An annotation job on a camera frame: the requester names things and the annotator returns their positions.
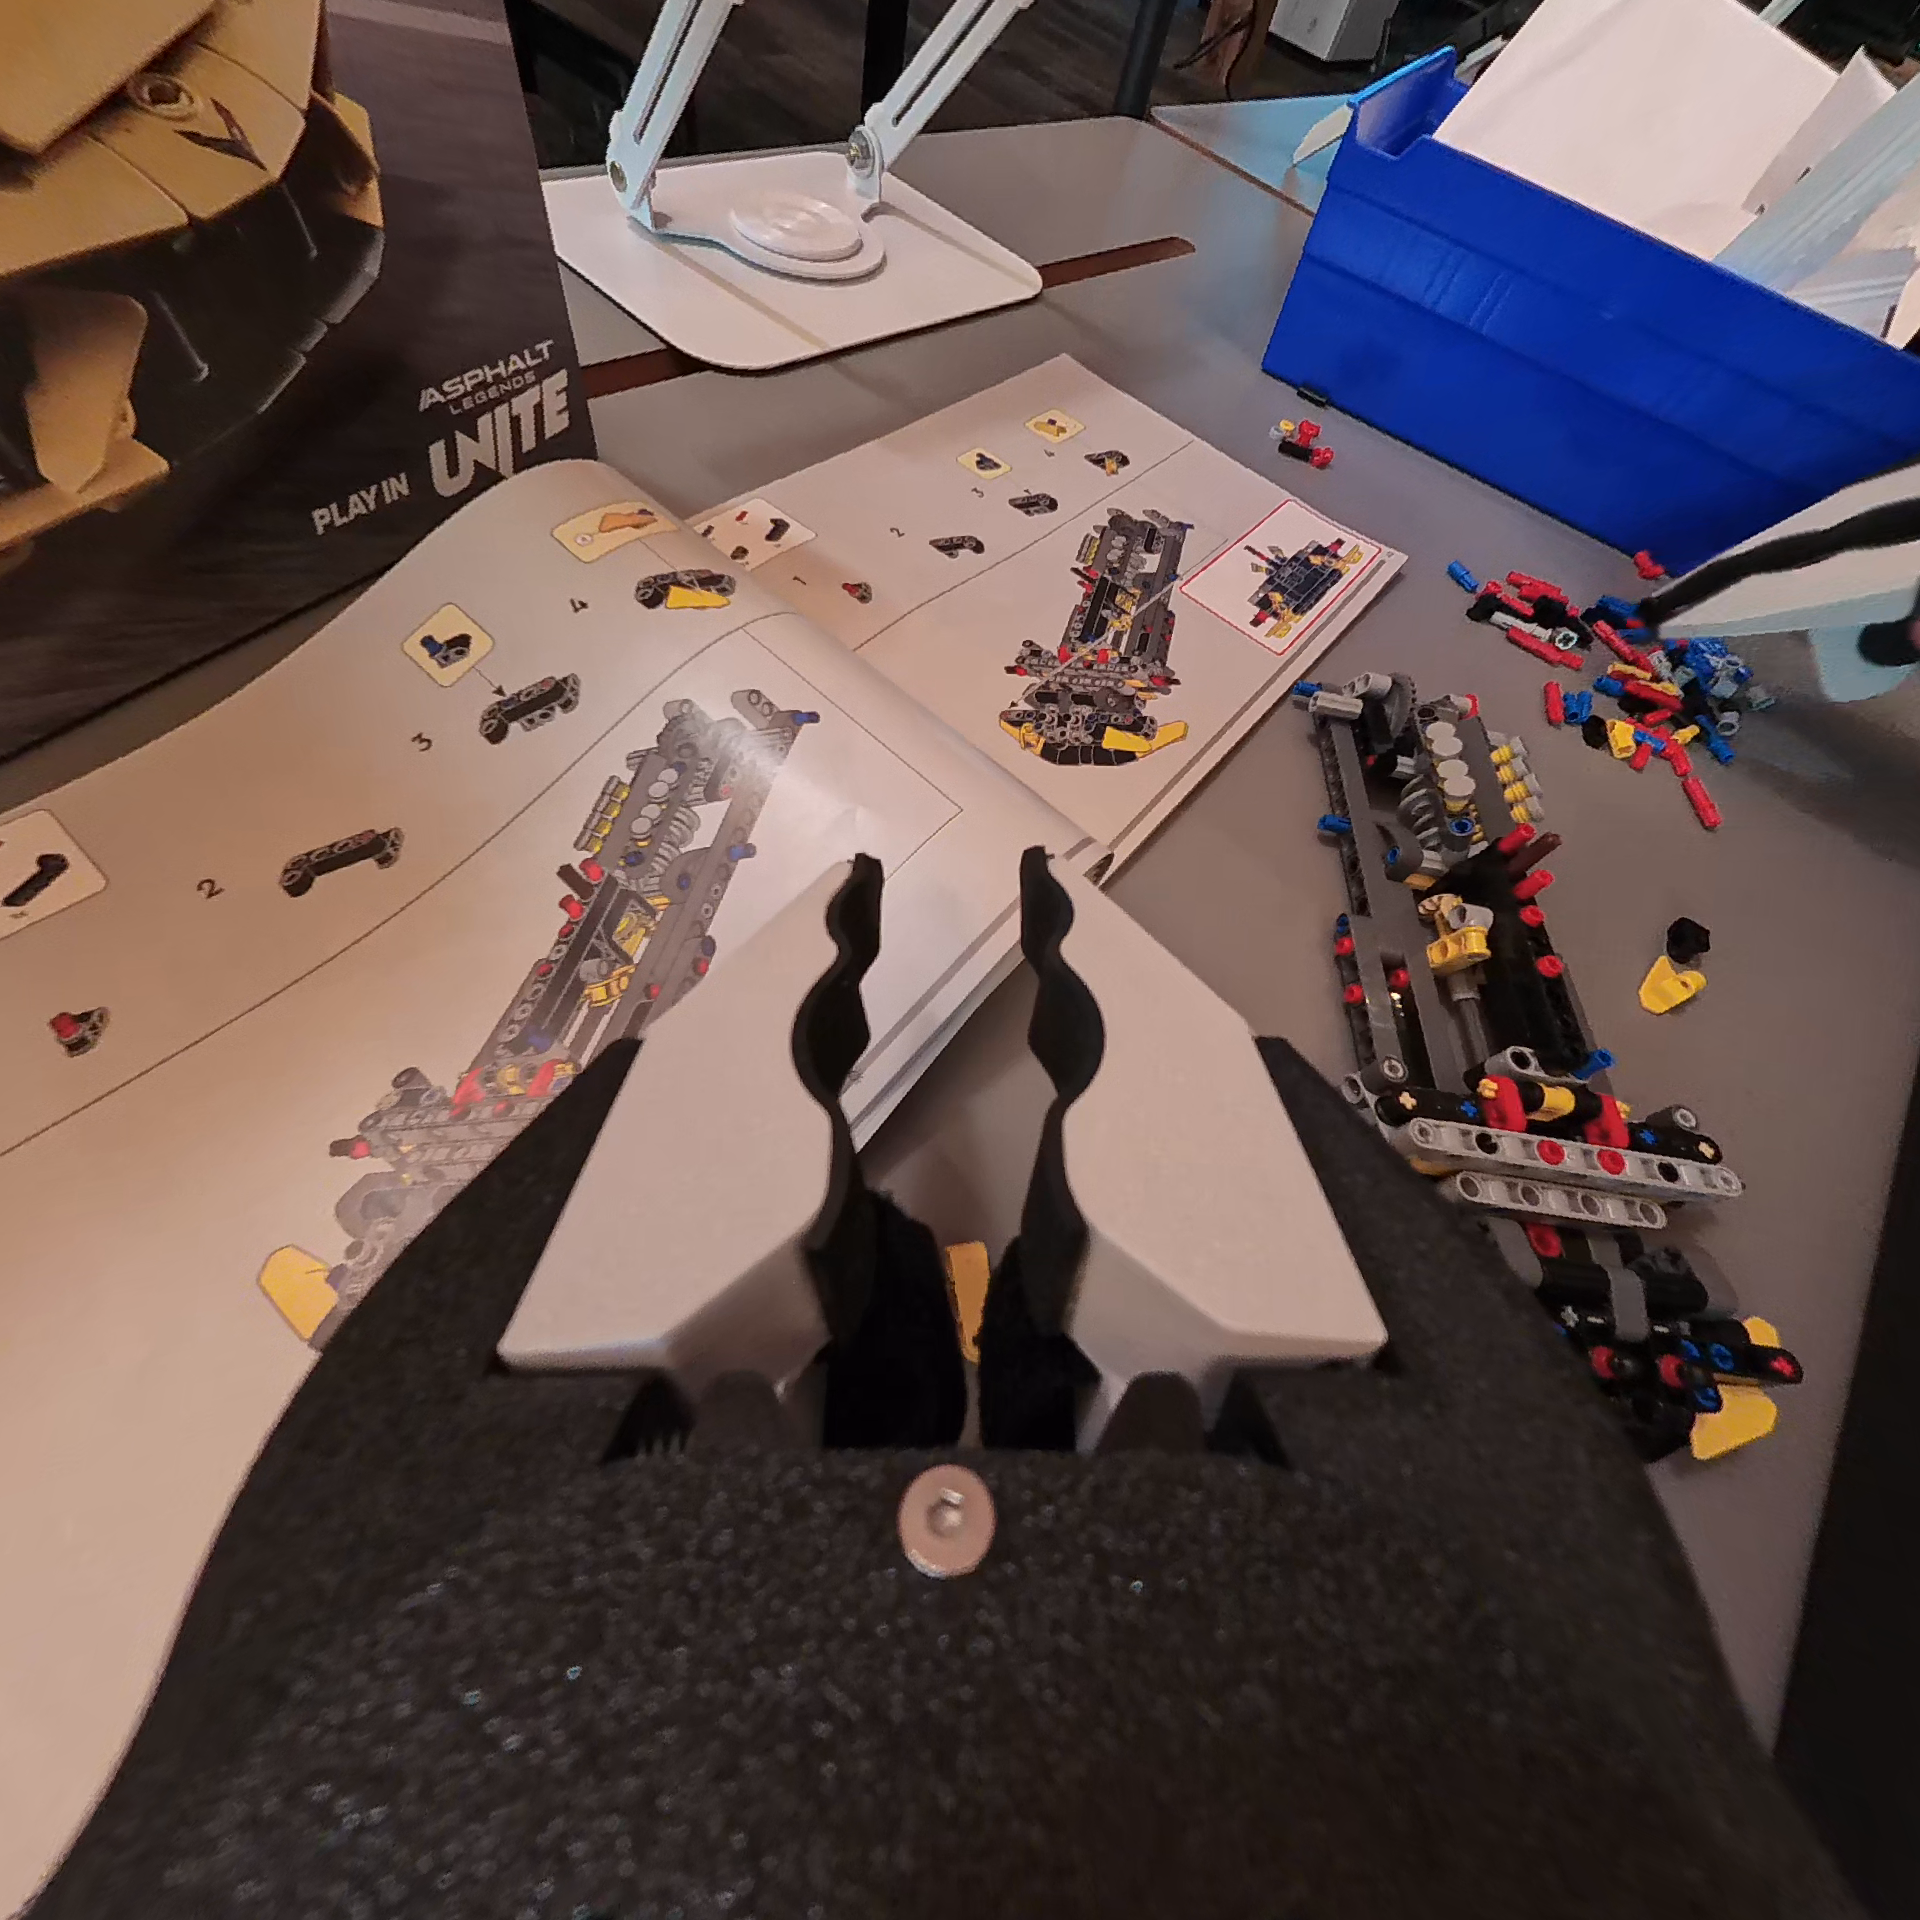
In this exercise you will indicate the white paper bags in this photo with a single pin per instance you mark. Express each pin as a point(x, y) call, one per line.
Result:
point(1621, 118)

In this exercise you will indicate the pile of mixed lego pins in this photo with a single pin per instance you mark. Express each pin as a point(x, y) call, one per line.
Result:
point(1621, 704)

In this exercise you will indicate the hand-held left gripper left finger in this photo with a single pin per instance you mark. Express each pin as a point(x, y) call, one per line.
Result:
point(676, 1201)

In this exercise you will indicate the small cluster of lego bushes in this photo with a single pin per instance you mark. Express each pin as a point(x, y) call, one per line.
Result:
point(1307, 441)

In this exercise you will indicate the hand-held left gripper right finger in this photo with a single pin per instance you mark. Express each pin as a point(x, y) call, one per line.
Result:
point(1201, 1201)

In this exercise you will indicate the black lego set box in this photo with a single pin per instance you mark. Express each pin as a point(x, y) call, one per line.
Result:
point(226, 451)

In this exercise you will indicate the lego instruction booklet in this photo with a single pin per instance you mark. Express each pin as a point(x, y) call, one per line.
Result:
point(375, 749)

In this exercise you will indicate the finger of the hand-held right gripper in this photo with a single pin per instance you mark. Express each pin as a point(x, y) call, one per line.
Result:
point(1801, 600)
point(1861, 510)

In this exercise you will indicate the white metal stand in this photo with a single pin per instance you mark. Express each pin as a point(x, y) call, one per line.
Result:
point(932, 300)

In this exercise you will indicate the lego car chassis model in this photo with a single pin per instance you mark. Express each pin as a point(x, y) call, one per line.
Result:
point(1478, 1036)

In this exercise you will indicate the small yellow lego connector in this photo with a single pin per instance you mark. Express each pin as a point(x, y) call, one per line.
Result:
point(1670, 989)

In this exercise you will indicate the blue plastic bin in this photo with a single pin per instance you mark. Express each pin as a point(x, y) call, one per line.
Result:
point(1500, 358)

